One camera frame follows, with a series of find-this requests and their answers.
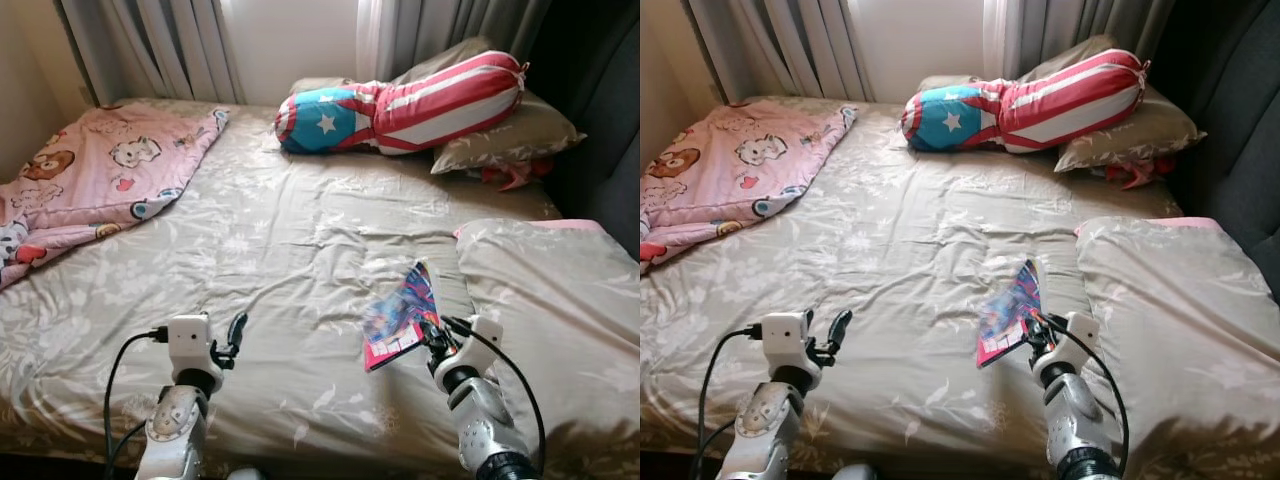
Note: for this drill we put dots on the colourful comic book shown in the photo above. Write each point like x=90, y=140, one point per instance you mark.
x=400, y=315
x=1010, y=312

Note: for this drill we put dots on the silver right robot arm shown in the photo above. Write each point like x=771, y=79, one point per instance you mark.
x=490, y=430
x=1080, y=425

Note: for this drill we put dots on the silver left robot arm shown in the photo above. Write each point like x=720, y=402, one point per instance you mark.
x=768, y=420
x=178, y=425

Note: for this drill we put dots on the bed with beige floral sheet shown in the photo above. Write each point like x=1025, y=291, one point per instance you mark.
x=300, y=250
x=920, y=240

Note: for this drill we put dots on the large beige floral pillow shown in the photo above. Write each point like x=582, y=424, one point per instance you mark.
x=560, y=320
x=1180, y=320

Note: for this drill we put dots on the silver and black robot leg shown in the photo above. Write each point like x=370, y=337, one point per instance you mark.
x=855, y=472

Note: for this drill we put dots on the pink pillow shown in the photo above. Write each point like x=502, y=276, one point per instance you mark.
x=570, y=226
x=1190, y=223

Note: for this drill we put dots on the red crumpled cloth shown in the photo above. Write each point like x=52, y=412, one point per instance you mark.
x=1140, y=174
x=515, y=175

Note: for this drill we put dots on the pink cartoon print blanket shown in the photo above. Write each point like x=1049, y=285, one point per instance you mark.
x=90, y=170
x=730, y=165

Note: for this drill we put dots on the star and stripes bolster pillow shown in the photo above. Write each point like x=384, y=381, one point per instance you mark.
x=1030, y=105
x=400, y=110

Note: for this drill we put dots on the dark grey upholstered headboard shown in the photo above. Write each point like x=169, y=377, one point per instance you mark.
x=600, y=110
x=1230, y=110

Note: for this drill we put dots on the grey curtain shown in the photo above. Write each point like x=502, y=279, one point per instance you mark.
x=780, y=45
x=150, y=45
x=440, y=30
x=1070, y=28

